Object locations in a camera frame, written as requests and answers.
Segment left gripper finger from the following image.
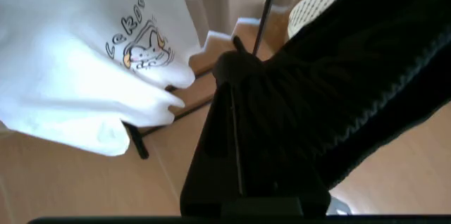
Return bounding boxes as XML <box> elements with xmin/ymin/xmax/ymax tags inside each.
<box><xmin>180</xmin><ymin>82</ymin><xmax>244</xmax><ymax>218</ymax></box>

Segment white garment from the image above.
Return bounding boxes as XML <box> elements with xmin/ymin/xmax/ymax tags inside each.
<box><xmin>0</xmin><ymin>0</ymin><xmax>202</xmax><ymax>157</ymax></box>

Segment black garment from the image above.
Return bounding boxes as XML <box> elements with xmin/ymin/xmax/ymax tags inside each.
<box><xmin>211</xmin><ymin>0</ymin><xmax>451</xmax><ymax>218</ymax></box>

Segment black clothes rack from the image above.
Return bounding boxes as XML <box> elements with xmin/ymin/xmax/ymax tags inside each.
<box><xmin>123</xmin><ymin>0</ymin><xmax>285</xmax><ymax>160</ymax></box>

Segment white laundry basket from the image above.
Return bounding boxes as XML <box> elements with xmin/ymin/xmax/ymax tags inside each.
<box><xmin>287</xmin><ymin>0</ymin><xmax>350</xmax><ymax>40</ymax></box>

